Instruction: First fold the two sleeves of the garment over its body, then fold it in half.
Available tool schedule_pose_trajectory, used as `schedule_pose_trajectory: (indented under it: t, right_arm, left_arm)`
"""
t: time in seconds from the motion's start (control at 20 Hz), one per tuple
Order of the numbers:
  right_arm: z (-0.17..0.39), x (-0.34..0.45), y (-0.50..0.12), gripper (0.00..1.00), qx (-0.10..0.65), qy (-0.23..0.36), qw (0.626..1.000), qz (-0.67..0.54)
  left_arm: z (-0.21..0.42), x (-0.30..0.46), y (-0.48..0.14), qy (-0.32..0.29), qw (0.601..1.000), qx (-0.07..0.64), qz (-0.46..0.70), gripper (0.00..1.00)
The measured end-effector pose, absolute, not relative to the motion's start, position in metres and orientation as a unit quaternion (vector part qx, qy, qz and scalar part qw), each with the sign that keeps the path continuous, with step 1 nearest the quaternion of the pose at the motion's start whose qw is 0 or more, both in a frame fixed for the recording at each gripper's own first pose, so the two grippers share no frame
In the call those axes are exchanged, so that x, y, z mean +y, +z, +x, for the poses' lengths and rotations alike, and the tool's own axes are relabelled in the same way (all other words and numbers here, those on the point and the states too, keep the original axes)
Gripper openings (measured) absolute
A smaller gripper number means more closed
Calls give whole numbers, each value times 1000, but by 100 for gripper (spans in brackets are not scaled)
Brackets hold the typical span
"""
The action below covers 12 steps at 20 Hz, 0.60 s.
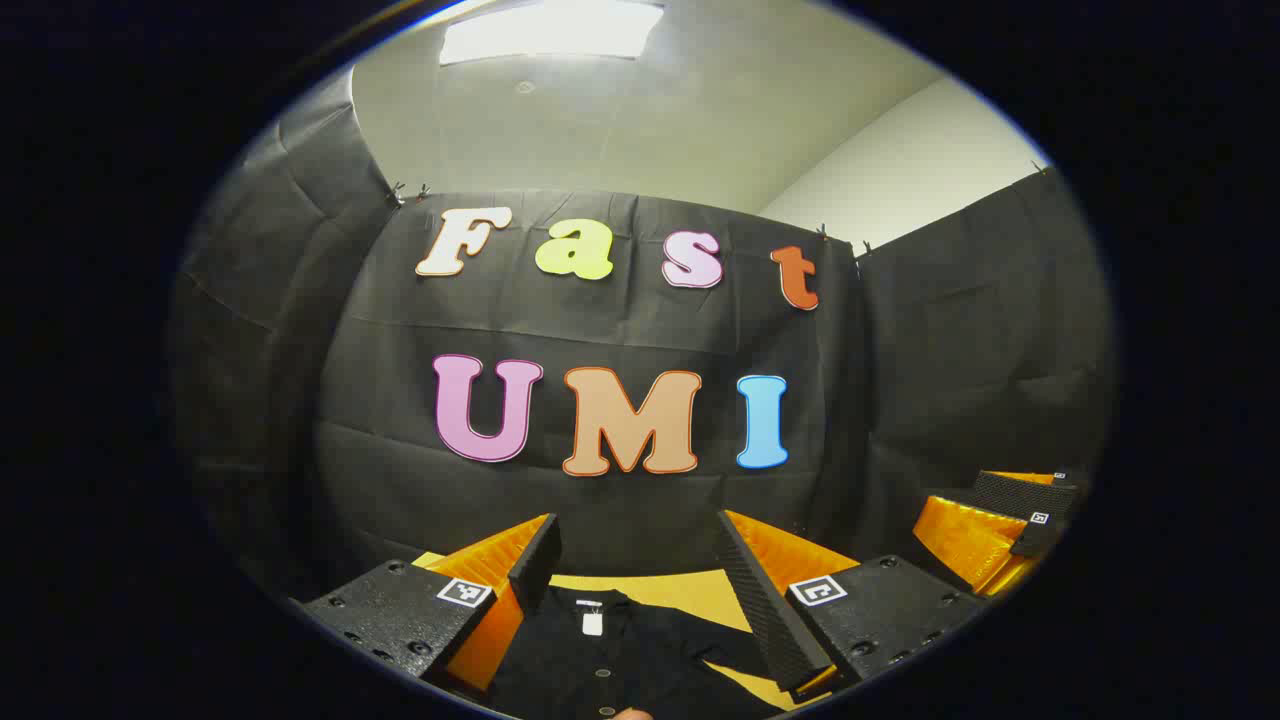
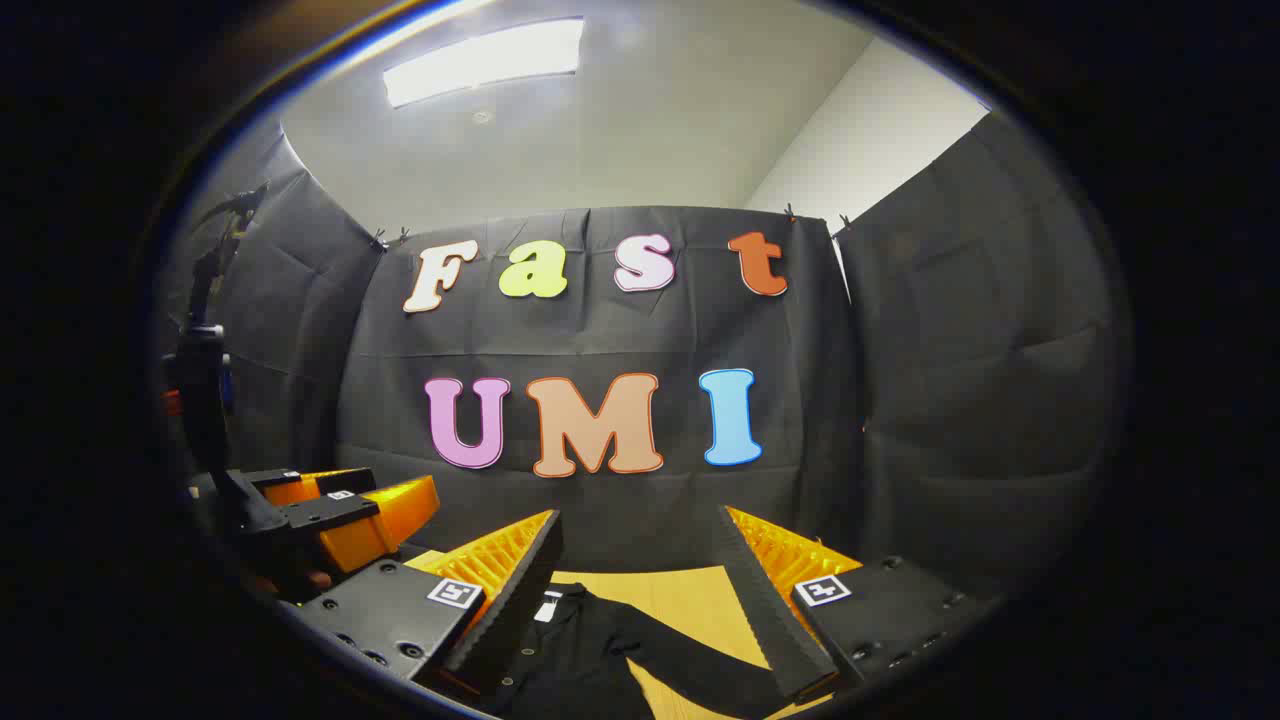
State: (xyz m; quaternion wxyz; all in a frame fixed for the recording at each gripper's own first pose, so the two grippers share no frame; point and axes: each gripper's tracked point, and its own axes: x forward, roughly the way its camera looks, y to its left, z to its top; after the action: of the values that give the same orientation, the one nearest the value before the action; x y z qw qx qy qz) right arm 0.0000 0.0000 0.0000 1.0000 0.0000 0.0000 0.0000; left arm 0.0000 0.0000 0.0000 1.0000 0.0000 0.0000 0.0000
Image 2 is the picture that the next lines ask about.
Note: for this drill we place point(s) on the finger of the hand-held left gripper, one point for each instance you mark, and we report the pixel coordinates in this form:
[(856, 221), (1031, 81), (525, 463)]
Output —
[(300, 490), (390, 520)]

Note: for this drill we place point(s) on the black button shirt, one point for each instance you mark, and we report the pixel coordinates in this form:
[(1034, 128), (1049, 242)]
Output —
[(580, 660)]

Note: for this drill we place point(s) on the black backdrop cloth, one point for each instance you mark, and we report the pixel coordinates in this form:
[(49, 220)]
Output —
[(600, 340)]

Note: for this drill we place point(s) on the ceiling light panel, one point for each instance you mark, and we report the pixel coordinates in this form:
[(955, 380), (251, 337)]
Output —
[(480, 60)]

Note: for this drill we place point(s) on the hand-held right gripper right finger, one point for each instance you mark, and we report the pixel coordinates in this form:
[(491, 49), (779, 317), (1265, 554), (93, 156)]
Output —
[(770, 610)]

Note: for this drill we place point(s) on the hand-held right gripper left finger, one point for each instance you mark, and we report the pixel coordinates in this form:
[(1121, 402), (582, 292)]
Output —
[(515, 610)]

